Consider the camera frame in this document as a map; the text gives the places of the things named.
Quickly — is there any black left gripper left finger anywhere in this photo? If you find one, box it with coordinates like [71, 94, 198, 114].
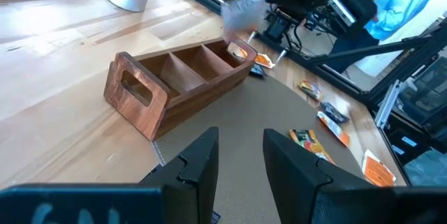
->
[138, 126, 220, 224]

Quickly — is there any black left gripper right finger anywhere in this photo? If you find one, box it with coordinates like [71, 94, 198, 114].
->
[263, 128, 394, 224]

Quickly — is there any wooden tea organizer box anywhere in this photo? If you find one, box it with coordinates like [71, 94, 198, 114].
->
[103, 38, 258, 142]

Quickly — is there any round grey placemat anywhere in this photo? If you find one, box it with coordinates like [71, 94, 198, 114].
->
[153, 75, 365, 224]

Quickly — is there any person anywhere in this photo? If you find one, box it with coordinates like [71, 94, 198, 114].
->
[326, 0, 438, 75]

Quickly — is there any silver metal bracket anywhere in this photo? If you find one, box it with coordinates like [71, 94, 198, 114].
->
[374, 78, 408, 130]

